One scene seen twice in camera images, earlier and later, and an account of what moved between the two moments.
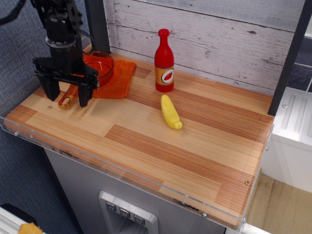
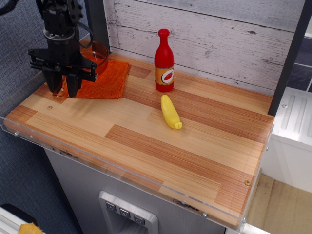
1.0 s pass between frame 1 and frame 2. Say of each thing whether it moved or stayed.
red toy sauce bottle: stayed
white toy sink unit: stayed
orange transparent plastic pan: moved
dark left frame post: stayed
